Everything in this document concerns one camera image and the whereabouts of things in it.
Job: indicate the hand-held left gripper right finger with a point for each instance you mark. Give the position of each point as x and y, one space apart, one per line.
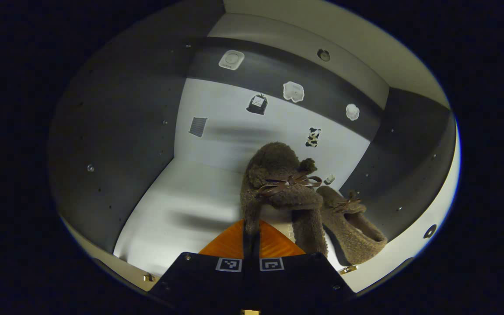
300 284

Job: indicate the brown fuzzy shoe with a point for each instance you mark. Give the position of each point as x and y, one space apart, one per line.
278 162
357 236

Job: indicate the white cabinet shelf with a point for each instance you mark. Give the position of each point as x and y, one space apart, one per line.
365 48

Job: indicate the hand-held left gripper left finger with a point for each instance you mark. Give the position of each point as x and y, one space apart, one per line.
204 284

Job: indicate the white shoe cabinet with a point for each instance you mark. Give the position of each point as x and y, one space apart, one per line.
120 140

